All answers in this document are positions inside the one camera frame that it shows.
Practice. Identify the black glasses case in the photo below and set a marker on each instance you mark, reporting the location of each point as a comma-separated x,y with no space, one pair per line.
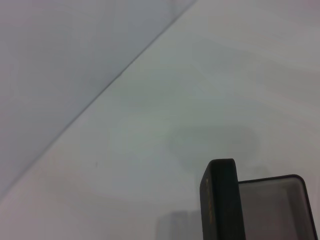
220,200

